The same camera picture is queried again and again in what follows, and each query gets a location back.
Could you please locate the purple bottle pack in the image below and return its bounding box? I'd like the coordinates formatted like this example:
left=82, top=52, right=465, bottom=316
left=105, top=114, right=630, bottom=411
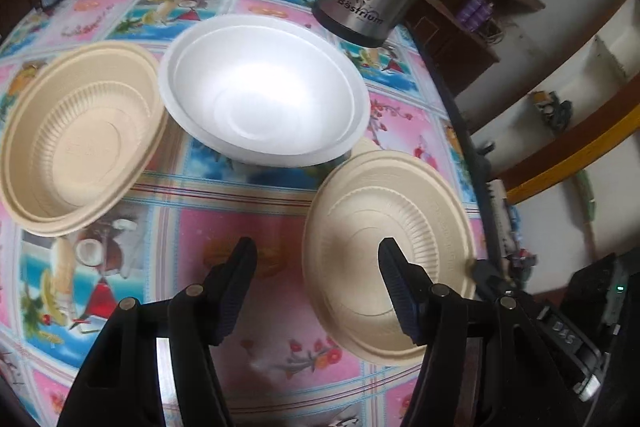
left=457, top=0, right=496, bottom=30

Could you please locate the white power strip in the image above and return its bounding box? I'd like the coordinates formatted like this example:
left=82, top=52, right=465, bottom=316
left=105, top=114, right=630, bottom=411
left=487, top=179, right=511, bottom=258

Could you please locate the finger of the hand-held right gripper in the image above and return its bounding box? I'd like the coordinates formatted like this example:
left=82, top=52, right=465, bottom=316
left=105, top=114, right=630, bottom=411
left=472, top=259, right=512, bottom=299

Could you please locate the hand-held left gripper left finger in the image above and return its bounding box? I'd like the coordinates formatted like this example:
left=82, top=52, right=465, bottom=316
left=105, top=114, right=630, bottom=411
left=57, top=236, right=258, bottom=427

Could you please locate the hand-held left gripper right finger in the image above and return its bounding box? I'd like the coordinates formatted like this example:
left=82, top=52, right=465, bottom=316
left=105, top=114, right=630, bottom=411
left=377, top=237, right=591, bottom=427

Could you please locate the white foam bowl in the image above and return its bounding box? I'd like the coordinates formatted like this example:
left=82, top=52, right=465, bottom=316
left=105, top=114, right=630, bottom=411
left=159, top=13, right=371, bottom=168

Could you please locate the printed fruit tablecloth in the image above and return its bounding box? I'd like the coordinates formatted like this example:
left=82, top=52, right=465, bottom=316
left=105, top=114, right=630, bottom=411
left=0, top=0, right=488, bottom=427

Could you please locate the beige ribbed bowl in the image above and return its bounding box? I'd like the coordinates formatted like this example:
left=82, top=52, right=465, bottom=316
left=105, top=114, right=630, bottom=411
left=0, top=39, right=170, bottom=238
left=301, top=150, right=477, bottom=367

